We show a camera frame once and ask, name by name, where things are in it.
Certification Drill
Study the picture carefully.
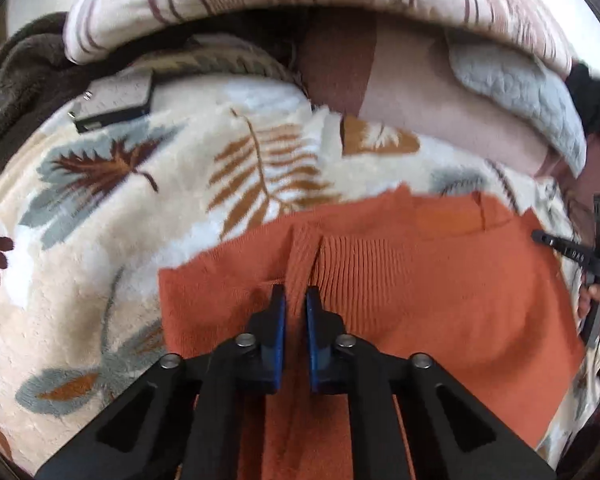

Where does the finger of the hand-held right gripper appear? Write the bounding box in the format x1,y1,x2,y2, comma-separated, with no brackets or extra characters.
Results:
531,230,599,262

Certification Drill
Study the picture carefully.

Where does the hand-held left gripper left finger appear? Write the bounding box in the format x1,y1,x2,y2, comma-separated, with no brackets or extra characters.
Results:
35,284,287,480

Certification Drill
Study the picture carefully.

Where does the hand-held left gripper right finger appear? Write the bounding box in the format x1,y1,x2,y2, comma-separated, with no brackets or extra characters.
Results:
305,286,559,480

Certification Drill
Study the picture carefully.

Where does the orange knit sweater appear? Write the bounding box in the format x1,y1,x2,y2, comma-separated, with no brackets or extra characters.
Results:
158,185,589,480

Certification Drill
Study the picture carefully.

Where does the maroon padded bed side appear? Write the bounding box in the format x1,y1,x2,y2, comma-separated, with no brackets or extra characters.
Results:
550,130,600,271

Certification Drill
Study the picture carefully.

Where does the black garment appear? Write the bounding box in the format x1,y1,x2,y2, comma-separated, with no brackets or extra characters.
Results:
565,60,600,137

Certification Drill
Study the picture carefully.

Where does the grey quilted pillow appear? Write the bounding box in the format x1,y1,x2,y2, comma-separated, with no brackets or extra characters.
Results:
447,35,589,179

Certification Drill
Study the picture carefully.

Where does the leaf print fleece blanket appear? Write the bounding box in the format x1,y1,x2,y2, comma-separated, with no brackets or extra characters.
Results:
0,67,600,476

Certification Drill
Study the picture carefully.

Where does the pink quilted headboard cushion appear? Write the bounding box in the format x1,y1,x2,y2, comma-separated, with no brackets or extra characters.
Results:
295,10,561,179

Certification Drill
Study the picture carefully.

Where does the black flat device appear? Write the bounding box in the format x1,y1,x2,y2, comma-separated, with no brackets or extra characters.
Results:
69,69,156,135

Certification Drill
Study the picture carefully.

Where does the brown fleece blanket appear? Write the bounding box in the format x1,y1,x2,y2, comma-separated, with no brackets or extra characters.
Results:
0,12,131,187

